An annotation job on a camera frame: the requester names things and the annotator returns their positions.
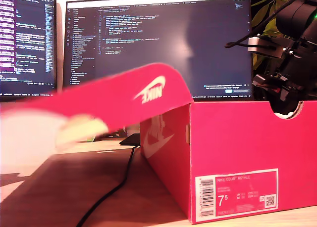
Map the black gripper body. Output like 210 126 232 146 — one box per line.
252 55 317 101

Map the computer monitor with purple text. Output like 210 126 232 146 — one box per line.
0 0 57 96

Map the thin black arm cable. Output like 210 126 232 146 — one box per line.
224 31 278 51
251 0 309 30

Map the black cable on table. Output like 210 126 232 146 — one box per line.
75 145 137 227

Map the red Nike shoebox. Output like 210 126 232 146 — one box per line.
0 62 317 225

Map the black monitor stand base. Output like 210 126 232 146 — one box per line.
119 134 142 146

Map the wide computer monitor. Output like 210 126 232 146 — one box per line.
62 0 255 103

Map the green leafy houseplant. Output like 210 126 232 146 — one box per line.
250 0 317 73

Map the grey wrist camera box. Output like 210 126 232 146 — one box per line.
247 36 284 60

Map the white paper inside shoebox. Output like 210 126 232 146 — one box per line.
274 110 296 120

